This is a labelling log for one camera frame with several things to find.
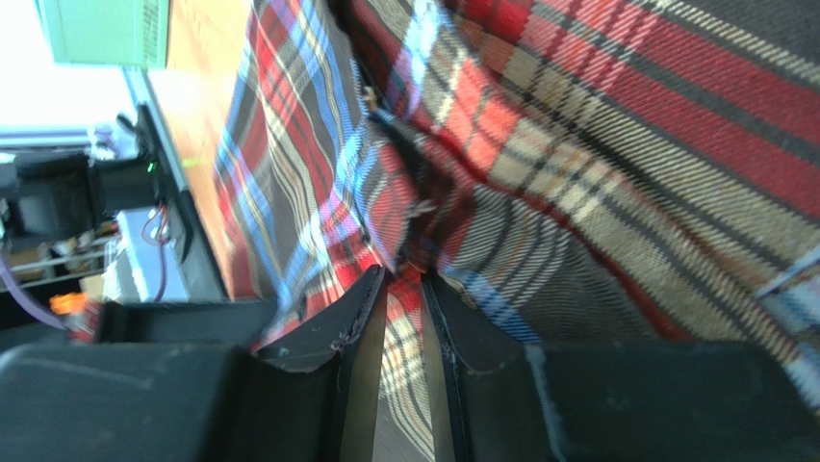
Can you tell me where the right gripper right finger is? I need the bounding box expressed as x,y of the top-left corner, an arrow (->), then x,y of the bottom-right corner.
423,278 -> 819,461

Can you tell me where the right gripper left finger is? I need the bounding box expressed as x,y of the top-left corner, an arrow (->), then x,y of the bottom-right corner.
1,266 -> 387,461

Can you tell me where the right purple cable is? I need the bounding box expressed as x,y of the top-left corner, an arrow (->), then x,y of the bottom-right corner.
0,252 -> 68,331

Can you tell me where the mint green file organizer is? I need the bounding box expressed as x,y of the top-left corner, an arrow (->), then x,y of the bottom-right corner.
35,0 -> 170,69

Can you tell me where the red brown plaid shirt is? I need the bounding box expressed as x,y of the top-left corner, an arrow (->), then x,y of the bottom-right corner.
215,1 -> 819,460

